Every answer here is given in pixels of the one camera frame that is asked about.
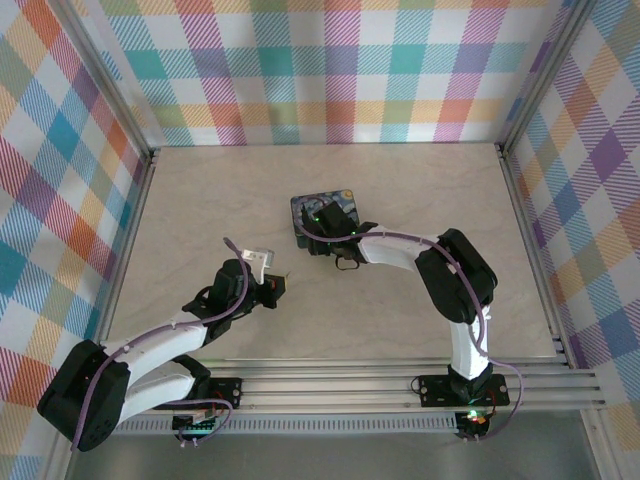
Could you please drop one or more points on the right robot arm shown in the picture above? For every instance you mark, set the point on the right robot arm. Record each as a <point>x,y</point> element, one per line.
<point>450,280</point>

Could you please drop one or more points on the grey metal shelf plate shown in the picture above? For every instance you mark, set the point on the grey metal shelf plate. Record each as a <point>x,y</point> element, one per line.
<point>325,457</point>

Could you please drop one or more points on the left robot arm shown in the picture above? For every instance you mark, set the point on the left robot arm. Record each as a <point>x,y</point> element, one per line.
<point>150,350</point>

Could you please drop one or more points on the aluminium frame post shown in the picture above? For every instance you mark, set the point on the aluminium frame post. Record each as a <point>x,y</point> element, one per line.
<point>110,85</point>
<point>545,75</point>

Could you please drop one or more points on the left controller circuit board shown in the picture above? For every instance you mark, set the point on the left controller circuit board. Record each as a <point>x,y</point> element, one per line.
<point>195,424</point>

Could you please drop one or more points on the aluminium mounting rail beam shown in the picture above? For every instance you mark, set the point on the aluminium mounting rail beam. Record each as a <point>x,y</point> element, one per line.
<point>325,387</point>

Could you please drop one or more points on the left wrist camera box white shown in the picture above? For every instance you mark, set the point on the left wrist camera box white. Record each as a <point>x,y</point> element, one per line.
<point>257,257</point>

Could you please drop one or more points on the controller circuit board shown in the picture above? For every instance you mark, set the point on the controller circuit board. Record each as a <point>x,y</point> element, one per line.
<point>475,419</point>
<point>195,424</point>

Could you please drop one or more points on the right controller circuit board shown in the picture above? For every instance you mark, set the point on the right controller circuit board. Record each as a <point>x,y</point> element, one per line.
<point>475,419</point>

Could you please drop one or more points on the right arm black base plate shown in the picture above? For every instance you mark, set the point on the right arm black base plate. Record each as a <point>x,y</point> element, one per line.
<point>435,390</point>

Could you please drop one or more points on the blue starry night tin box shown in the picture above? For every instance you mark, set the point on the blue starry night tin box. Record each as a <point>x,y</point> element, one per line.
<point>350,200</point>

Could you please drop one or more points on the aluminium table side rail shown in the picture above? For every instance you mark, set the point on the aluminium table side rail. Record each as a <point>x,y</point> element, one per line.
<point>525,225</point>
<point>134,225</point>

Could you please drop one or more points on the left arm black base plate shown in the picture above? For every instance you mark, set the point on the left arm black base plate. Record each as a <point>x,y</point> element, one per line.
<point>225,390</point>

